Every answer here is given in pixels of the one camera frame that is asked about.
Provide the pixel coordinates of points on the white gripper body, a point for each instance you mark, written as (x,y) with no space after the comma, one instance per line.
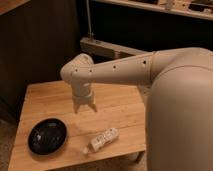
(83,100)

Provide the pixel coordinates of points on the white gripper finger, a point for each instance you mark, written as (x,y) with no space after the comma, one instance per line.
(93,106)
(76,108)

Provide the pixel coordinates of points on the clear plastic bottle white cap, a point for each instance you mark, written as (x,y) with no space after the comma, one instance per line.
(101,140)

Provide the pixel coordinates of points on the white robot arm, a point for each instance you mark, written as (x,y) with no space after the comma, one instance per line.
(179,108)

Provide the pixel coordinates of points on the black ceramic bowl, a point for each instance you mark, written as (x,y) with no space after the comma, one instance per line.
(47,136)

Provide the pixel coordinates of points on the wooden table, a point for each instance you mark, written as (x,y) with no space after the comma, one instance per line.
(117,106)

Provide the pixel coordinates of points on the grey metal shelf beam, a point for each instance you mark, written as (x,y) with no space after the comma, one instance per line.
(106,49)

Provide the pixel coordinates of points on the metal vertical pole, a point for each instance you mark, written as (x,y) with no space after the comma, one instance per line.
(90,32)

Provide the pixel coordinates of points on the upper wooden shelf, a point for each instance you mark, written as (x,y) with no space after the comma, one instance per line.
(157,8)

